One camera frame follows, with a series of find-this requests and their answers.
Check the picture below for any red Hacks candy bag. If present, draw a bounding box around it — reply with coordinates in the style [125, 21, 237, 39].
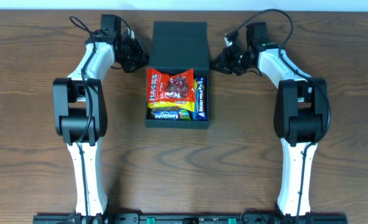
[146, 68, 195, 103]

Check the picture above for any dark green box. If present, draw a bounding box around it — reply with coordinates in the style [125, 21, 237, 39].
[144, 21, 210, 129]

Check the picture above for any purple Dairy Milk bar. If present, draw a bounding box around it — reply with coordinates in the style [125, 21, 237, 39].
[193, 77, 207, 121]

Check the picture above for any yellow Hacks candy bag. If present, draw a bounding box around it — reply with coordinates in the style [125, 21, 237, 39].
[148, 79, 196, 112]

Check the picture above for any colourful gummy candy bag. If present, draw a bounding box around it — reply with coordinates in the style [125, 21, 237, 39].
[149, 107, 192, 121]

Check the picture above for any blue Eclipse mints box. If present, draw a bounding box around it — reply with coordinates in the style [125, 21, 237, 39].
[153, 110, 179, 121]

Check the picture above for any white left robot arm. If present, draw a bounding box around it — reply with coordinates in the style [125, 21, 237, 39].
[52, 34, 148, 218]

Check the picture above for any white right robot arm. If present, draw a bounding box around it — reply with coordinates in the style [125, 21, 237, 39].
[210, 44, 331, 220]

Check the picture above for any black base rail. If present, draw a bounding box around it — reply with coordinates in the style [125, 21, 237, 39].
[32, 213, 348, 224]

